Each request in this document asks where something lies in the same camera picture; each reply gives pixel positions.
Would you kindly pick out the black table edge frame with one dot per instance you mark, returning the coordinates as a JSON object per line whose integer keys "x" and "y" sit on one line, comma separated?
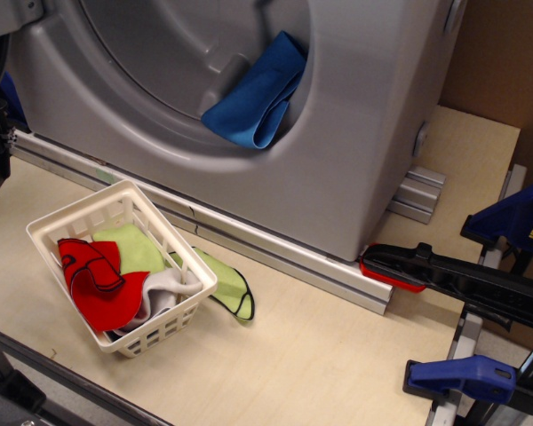
{"x": 36, "y": 390}

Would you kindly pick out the long aluminium extrusion rail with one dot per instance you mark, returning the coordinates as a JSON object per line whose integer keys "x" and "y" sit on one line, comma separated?
{"x": 338, "y": 277}

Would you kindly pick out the red cloth black trim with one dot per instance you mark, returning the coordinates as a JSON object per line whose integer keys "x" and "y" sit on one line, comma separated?
{"x": 106, "y": 298}

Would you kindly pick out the grey toy washing machine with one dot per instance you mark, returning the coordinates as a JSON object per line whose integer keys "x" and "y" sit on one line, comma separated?
{"x": 127, "y": 83}

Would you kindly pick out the blue clamp behind machine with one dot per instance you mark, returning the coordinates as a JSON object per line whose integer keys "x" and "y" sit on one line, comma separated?
{"x": 9, "y": 94}

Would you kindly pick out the blue cloth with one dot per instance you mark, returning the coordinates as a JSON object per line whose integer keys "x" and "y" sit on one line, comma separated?
{"x": 252, "y": 112}

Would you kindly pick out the white plastic laundry basket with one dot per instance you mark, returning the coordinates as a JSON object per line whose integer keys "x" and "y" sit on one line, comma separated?
{"x": 113, "y": 207}

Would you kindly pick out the blue Irwin clamp upper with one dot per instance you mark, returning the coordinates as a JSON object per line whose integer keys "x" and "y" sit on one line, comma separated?
{"x": 511, "y": 218}

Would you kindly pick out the black red bar clamp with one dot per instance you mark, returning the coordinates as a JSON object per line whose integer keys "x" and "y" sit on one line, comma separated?
{"x": 493, "y": 292}

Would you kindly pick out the blue irwin clamp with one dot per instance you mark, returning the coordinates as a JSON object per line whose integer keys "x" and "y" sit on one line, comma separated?
{"x": 478, "y": 377}
{"x": 511, "y": 218}

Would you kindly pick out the brown cardboard box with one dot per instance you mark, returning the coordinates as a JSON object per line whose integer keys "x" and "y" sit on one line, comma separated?
{"x": 491, "y": 71}

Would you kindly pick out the white grey cloth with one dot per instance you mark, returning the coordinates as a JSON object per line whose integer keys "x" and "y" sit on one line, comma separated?
{"x": 160, "y": 293}

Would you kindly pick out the short aluminium extrusion block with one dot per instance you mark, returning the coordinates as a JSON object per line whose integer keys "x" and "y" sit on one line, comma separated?
{"x": 418, "y": 194}

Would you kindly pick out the light green cloth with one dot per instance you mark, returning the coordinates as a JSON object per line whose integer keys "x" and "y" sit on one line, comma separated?
{"x": 139, "y": 254}

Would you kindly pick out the blue Irwin clamp lower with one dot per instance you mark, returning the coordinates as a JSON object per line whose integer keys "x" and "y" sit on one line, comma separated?
{"x": 478, "y": 377}

